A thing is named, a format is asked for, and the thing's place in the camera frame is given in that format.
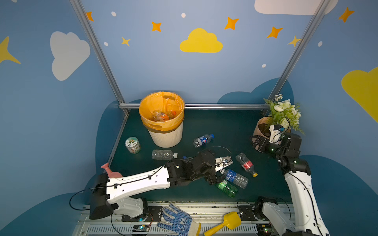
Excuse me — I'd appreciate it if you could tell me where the orange label bottle orange cap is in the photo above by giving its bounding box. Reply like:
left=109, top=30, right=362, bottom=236
left=162, top=111, right=177, bottom=122

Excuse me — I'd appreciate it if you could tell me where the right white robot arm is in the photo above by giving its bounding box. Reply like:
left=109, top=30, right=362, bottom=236
left=252, top=133, right=330, bottom=236

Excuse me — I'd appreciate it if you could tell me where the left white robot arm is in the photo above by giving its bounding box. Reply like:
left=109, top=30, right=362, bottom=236
left=89, top=150, right=233, bottom=220

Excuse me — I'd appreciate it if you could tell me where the white bin orange liner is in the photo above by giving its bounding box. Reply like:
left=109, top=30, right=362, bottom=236
left=139, top=91, right=185, bottom=148

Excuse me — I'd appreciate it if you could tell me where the pink plant pot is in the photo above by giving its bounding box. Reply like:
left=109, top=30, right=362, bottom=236
left=251, top=117, right=291, bottom=142

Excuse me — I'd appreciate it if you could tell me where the pepsi bottle blue cap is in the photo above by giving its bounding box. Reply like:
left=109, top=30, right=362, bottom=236
left=193, top=134, right=215, bottom=148

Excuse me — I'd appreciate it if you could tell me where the red label bottle yellow cap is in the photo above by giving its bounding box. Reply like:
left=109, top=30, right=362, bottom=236
left=236, top=152, right=258, bottom=178

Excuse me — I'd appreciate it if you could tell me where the green bottle yellow cap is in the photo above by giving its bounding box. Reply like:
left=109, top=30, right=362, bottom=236
left=216, top=180, right=238, bottom=198

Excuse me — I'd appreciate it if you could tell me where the artificial green white plant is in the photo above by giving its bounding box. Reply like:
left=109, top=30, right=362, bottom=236
left=264, top=94, right=305, bottom=134

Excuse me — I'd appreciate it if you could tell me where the blue label bottle white cap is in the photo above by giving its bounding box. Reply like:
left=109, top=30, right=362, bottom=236
left=220, top=169, right=249, bottom=189

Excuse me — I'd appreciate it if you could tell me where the clear unlabelled bottle white cap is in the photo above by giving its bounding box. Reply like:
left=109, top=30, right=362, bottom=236
left=152, top=149, right=178, bottom=161

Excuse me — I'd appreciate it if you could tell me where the yellow plastic shovel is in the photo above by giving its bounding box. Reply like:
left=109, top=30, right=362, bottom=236
left=204, top=211, right=242, bottom=236

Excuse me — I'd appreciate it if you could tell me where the blue dotted work glove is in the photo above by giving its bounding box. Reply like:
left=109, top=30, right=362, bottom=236
left=157, top=203, right=201, bottom=236

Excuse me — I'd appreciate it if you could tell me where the green white round tin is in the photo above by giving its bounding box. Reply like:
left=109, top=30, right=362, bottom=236
left=125, top=137, right=141, bottom=154

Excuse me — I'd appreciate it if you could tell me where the pink watering can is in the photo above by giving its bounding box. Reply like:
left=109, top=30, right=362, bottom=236
left=101, top=163, right=123, bottom=178

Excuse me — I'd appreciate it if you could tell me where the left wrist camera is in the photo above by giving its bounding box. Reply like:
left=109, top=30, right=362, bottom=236
left=215, top=156, right=233, bottom=172

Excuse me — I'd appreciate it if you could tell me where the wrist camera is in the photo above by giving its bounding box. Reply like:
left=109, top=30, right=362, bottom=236
left=215, top=156, right=233, bottom=172
left=269, top=124, right=285, bottom=143

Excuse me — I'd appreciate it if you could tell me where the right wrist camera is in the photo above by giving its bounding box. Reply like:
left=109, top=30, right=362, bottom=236
left=269, top=124, right=285, bottom=143

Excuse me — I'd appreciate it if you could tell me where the aluminium frame rail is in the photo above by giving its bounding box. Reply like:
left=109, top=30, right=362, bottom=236
left=119, top=103, right=269, bottom=111

